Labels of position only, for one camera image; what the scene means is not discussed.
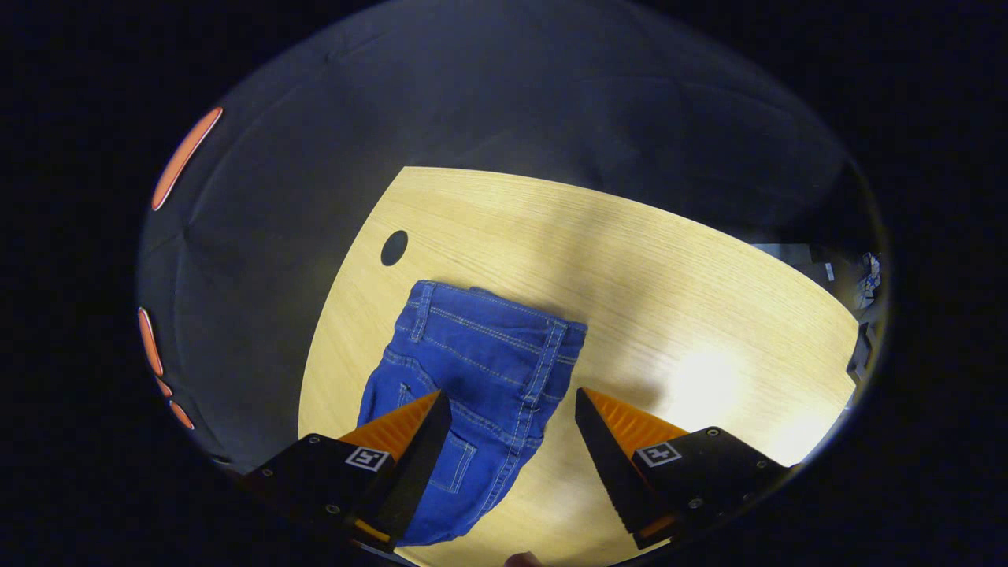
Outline colourful clutter pile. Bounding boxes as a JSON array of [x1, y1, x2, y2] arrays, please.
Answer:
[[858, 252, 884, 309]]

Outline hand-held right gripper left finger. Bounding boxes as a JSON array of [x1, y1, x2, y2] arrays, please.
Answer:
[[239, 389, 455, 552]]

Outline blue denim jeans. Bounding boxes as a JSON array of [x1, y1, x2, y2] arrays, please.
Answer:
[[357, 280, 588, 548]]

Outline black chair armrest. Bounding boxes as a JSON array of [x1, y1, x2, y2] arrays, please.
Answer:
[[847, 321, 877, 387]]

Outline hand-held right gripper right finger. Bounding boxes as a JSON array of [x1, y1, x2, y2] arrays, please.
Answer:
[[575, 386, 792, 552]]

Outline black backdrop cloth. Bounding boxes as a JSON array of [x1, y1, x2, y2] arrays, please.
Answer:
[[135, 0, 867, 473]]

